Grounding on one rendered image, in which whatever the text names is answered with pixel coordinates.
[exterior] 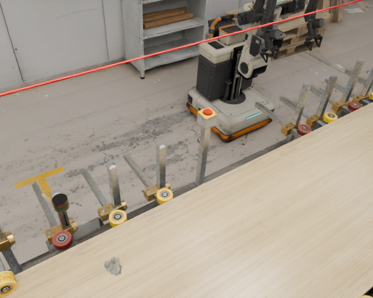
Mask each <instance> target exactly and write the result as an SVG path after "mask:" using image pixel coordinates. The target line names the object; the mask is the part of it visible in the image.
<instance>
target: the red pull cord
mask: <svg viewBox="0 0 373 298"><path fill-rule="evenodd" d="M359 1H363V0H356V1H352V2H348V3H345V4H341V5H336V6H333V7H330V8H325V9H321V10H318V11H314V12H309V13H306V14H303V15H298V16H295V17H291V18H287V19H284V20H280V21H275V22H271V23H268V24H264V25H260V26H257V27H253V28H248V29H245V30H241V31H237V32H234V33H230V34H226V35H221V36H218V37H214V38H210V39H207V40H203V41H199V42H196V43H192V44H187V45H184V46H180V47H176V48H172V49H169V50H165V51H160V52H157V53H153V54H149V55H146V56H142V57H138V58H135V59H130V60H126V61H122V62H119V63H115V64H111V65H107V66H104V67H99V68H96V69H92V70H88V71H85V72H80V73H77V74H72V75H69V76H65V77H61V78H58V79H54V80H49V81H46V82H43V83H38V84H35V85H31V86H27V87H24V88H19V89H16V90H11V91H8V92H4V93H0V96H4V95H8V94H11V93H15V92H19V91H22V90H27V89H31V88H35V87H38V86H42V85H46V84H49V83H53V82H57V81H60V80H65V79H68V78H71V77H75V76H80V75H84V74H87V73H91V72H95V71H98V70H102V69H106V68H109V67H114V66H118V65H121V64H124V63H129V62H132V61H136V60H140V59H144V58H147V57H152V56H155V55H158V54H162V53H167V52H170V51H174V50H178V49H181V48H185V47H189V46H193V45H196V44H200V43H204V42H208V41H211V40H216V39H219V38H223V37H227V36H230V35H234V34H238V33H242V32H245V31H249V30H254V29H257V28H260V27H265V26H268V25H272V24H276V23H279V22H283V21H287V20H291V19H294V18H298V17H303V16H306V15H310V14H314V13H317V12H321V11H325V10H328V9H332V8H336V7H341V6H344V5H347V4H352V3H354V2H359Z"/></svg>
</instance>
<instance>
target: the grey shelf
mask: <svg viewBox="0 0 373 298"><path fill-rule="evenodd" d="M120 1H121V18H122V27H123V43H124V59H125V61H126V60H130V59H135V58H138V57H142V56H146V55H149V54H153V53H157V52H160V51H165V50H169V49H172V48H176V47H180V46H184V45H187V44H192V43H196V42H199V41H203V40H205V34H206V27H207V14H208V2H209V0H120ZM184 6H185V7H187V9H188V12H192V13H193V15H194V17H193V18H191V19H188V20H183V21H178V22H174V23H171V24H166V25H161V26H158V27H153V28H149V29H146V30H144V29H143V14H148V13H153V12H159V11H165V10H169V9H175V8H181V7H184ZM182 30H183V34H182ZM199 49H200V44H196V45H193V46H189V47H185V48H181V49H178V50H174V51H170V52H167V53H162V54H158V55H155V56H152V57H147V58H144V59H140V60H136V61H132V62H131V64H132V65H133V66H134V67H135V68H137V69H138V70H139V71H140V78H141V79H144V71H145V70H147V69H151V68H153V67H156V66H160V65H163V64H168V63H173V62H175V61H179V60H183V59H187V58H190V57H194V56H197V55H200V53H199Z"/></svg>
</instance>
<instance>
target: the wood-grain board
mask: <svg viewBox="0 0 373 298"><path fill-rule="evenodd" d="M112 257H118V258H119V259H120V265H121V266H122V269H121V274H119V275H118V276H115V275H112V274H111V273H110V272H109V271H107V272H106V270H105V268H104V263H105V261H110V259H111V258H112ZM14 277H15V280H16V282H17V288H16V289H15V290H14V291H13V292H12V293H10V294H8V295H6V296H2V297H0V298H360V297H361V296H363V295H364V294H365V293H367V292H368V291H369V290H370V289H371V288H373V102H372V103H370V104H368V105H366V106H364V107H361V108H359V109H357V110H355V111H353V112H351V113H349V114H347V115H345V116H343V117H341V118H339V119H337V120H335V121H333V122H331V123H329V124H327V125H325V126H322V127H320V128H318V129H316V130H314V131H312V132H310V133H308V134H306V135H303V136H302V137H300V138H297V139H296V140H294V141H291V142H289V143H288V144H285V145H283V146H281V147H279V148H277V149H275V150H273V151H271V152H269V153H267V154H264V155H262V156H260V157H258V158H256V159H254V160H252V161H250V162H248V163H246V164H244V165H242V166H240V167H238V168H236V169H234V170H232V171H230V172H227V173H225V174H223V175H221V176H219V177H217V178H215V179H213V180H211V181H209V182H206V183H204V184H202V185H200V186H198V187H196V188H194V189H192V190H190V191H188V192H186V193H184V194H182V195H180V196H178V197H176V198H174V199H172V200H169V201H167V202H165V203H163V204H161V205H159V206H157V207H155V208H153V209H151V210H149V211H147V212H145V213H143V214H141V215H139V216H137V217H135V218H132V219H130V220H128V221H126V222H124V223H122V224H120V225H118V226H116V227H114V228H111V229H109V230H107V231H105V232H103V233H101V234H99V235H97V236H95V237H93V238H91V239H89V240H87V241H85V242H83V243H81V244H79V245H77V246H74V247H72V248H70V249H68V250H66V251H64V252H62V253H60V254H58V255H55V256H54V257H52V258H49V259H48V260H46V261H43V262H42V263H40V264H37V265H35V266H33V267H31V268H29V269H27V270H25V271H23V272H21V273H19V274H16V275H15V276H14Z"/></svg>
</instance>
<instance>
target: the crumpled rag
mask: <svg viewBox="0 0 373 298"><path fill-rule="evenodd" d="M104 268H105V270H106V272H107V271H109V272H110V273H111V274H112V275H115V276H118V275H119V274H121V269H122V266H121V265H120V259H119V258H118V257H112V258H111V259H110V261H105V263H104Z"/></svg>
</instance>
